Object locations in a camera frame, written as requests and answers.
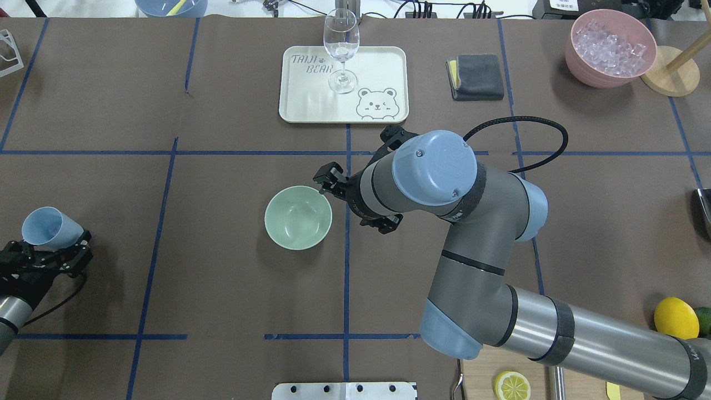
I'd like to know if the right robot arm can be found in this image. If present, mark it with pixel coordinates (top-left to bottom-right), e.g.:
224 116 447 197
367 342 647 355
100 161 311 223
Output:
313 125 710 399

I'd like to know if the white wire cup rack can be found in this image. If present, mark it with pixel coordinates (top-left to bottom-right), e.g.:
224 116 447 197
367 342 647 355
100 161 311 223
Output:
1 29 24 78

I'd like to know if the cream bear tray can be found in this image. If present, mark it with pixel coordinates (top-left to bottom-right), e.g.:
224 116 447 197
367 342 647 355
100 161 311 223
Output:
279 46 409 123

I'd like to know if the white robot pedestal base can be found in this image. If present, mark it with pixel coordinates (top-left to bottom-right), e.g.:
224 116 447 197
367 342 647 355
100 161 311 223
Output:
271 382 418 399

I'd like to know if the clear wine glass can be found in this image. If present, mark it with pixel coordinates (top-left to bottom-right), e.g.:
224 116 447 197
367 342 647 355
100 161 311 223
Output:
323 8 360 94

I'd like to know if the lemon half slice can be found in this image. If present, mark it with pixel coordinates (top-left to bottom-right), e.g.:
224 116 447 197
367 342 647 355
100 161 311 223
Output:
493 371 532 399

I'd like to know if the green avocado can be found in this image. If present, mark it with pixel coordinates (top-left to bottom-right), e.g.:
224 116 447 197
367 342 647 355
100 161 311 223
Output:
693 307 711 337

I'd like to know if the green ceramic bowl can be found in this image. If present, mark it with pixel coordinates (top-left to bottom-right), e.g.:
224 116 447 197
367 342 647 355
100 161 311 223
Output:
264 186 333 251

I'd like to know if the light blue plastic cup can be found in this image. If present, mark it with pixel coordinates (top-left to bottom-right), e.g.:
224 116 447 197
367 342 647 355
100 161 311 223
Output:
21 207 84 249

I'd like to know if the steel muddler black cap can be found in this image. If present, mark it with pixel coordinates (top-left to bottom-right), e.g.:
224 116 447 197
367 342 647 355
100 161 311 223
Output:
548 366 566 400

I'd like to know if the whole yellow lemon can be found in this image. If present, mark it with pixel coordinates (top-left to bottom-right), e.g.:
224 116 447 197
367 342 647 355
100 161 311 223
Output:
653 297 700 339

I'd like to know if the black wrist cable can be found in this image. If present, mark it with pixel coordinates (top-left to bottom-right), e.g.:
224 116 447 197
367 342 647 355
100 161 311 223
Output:
462 116 569 174

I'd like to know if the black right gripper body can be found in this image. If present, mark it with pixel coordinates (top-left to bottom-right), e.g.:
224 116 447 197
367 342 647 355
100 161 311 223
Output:
333 125 417 223

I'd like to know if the yellow plastic knife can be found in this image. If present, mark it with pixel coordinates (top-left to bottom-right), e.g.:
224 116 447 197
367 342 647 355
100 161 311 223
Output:
606 382 622 400

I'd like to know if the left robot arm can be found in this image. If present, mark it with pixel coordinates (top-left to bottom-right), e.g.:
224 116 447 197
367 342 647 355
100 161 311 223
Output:
1 230 92 352

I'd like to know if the blue bowl with fork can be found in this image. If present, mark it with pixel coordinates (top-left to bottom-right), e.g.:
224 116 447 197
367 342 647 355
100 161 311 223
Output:
134 1 209 18

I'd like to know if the wooden stand with pole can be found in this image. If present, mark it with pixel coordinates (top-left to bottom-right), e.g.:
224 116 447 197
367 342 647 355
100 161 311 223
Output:
642 30 710 98

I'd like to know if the grey and yellow cloth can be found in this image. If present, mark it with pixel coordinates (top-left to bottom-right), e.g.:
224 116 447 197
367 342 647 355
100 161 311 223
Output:
446 53 504 101

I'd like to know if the wooden cutting board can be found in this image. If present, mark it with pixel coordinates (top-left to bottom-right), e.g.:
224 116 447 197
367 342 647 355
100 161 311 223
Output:
459 356 645 399

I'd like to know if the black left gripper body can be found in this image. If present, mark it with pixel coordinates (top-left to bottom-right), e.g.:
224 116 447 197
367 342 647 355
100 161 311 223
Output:
1 243 84 309

